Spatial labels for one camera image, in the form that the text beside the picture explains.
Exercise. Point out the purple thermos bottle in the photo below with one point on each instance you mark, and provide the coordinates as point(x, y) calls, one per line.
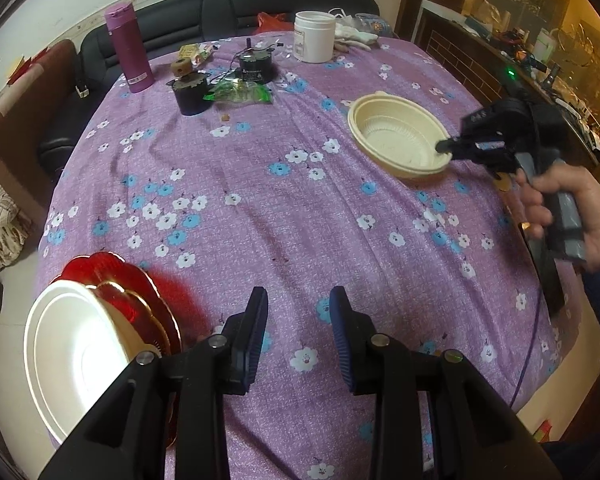
point(130, 50)

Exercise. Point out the green plastic packet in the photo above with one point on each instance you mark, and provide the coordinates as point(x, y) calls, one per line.
point(240, 92)

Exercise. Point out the small wooden block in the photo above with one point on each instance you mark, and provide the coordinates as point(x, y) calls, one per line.
point(181, 67)

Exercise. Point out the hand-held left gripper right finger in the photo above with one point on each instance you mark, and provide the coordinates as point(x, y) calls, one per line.
point(341, 342)

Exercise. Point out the black leather sofa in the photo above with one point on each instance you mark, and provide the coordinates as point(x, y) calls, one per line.
point(190, 15)

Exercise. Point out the yellow snack packet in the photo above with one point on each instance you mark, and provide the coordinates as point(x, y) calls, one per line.
point(195, 54)

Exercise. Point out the cream plastic bowl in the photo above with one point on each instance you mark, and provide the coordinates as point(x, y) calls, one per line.
point(395, 135)

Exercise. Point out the red dish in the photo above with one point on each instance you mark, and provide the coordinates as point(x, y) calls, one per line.
point(25, 71)

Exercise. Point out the brown fabric sofa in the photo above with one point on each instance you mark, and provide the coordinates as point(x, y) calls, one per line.
point(15, 125)

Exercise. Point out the red glass plate with label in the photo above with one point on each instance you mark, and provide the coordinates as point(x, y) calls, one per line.
point(125, 302)

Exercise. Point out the white box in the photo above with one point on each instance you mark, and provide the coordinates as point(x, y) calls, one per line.
point(82, 91)

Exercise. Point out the wooden cabinet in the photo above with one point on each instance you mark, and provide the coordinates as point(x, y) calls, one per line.
point(505, 25)

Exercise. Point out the white gloves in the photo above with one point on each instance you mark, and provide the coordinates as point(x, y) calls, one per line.
point(352, 32)

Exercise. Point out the person's right hand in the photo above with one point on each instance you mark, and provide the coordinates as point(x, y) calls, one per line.
point(592, 205)

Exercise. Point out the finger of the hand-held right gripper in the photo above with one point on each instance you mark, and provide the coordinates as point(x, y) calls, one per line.
point(447, 147)

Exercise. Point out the purple floral tablecloth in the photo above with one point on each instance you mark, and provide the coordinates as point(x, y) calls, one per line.
point(280, 210)

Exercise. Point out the white plastic jar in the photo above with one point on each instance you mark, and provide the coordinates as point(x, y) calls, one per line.
point(314, 37)

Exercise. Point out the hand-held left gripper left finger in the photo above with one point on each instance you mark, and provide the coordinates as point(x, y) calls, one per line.
point(252, 342)

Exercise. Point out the red plastic bag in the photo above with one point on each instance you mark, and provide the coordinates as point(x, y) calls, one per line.
point(275, 22)

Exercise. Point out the black cylindrical container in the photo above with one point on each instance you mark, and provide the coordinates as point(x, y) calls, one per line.
point(189, 97)

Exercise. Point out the large white bowl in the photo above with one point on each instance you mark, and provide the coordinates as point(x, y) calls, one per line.
point(80, 360)

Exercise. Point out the black electric device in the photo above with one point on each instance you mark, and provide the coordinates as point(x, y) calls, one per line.
point(255, 67)

